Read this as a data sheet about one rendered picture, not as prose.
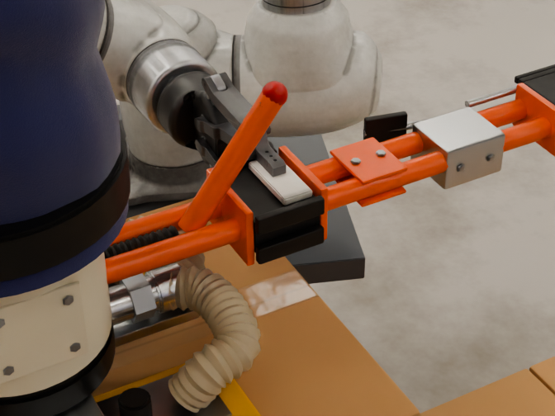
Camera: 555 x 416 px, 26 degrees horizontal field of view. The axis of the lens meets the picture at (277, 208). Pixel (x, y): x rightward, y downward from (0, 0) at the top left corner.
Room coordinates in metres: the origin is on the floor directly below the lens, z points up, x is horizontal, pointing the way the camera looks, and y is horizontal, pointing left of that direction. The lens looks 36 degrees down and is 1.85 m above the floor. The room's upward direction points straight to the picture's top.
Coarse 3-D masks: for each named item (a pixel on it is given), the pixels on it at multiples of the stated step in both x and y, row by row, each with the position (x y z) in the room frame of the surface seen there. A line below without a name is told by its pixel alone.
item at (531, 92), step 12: (528, 84) 1.08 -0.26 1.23; (540, 84) 1.08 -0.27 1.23; (552, 84) 1.08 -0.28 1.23; (516, 96) 1.08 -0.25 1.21; (528, 96) 1.06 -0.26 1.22; (540, 96) 1.05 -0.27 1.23; (552, 96) 1.05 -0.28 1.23; (528, 108) 1.06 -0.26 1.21; (540, 108) 1.04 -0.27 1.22; (552, 108) 1.03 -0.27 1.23; (528, 120) 1.06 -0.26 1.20; (552, 120) 1.03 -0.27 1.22; (552, 132) 1.02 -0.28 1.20; (540, 144) 1.04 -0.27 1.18; (552, 144) 1.02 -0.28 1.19
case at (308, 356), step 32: (224, 256) 0.99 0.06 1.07; (256, 288) 0.94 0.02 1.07; (288, 288) 0.94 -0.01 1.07; (192, 320) 0.89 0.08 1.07; (288, 320) 0.89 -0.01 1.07; (320, 320) 0.89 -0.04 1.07; (128, 352) 0.84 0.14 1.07; (160, 352) 0.84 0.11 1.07; (192, 352) 0.84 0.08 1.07; (288, 352) 0.84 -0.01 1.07; (320, 352) 0.84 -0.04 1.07; (352, 352) 0.84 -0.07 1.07; (256, 384) 0.80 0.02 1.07; (288, 384) 0.80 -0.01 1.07; (320, 384) 0.80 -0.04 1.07; (352, 384) 0.80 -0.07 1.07; (384, 384) 0.80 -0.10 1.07
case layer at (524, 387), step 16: (544, 368) 1.38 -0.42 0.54; (496, 384) 1.34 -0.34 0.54; (512, 384) 1.34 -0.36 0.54; (528, 384) 1.34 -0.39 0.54; (544, 384) 1.35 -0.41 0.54; (464, 400) 1.30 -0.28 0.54; (480, 400) 1.30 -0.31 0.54; (496, 400) 1.30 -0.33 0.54; (512, 400) 1.30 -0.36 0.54; (528, 400) 1.30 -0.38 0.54; (544, 400) 1.30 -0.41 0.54
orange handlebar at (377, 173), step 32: (512, 128) 1.01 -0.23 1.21; (544, 128) 1.02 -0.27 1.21; (352, 160) 0.95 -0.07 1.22; (384, 160) 0.95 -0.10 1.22; (416, 160) 0.96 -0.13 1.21; (352, 192) 0.91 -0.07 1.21; (384, 192) 0.94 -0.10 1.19; (128, 224) 0.86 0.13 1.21; (160, 224) 0.87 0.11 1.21; (224, 224) 0.86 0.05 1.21; (128, 256) 0.81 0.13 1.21; (160, 256) 0.82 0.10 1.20
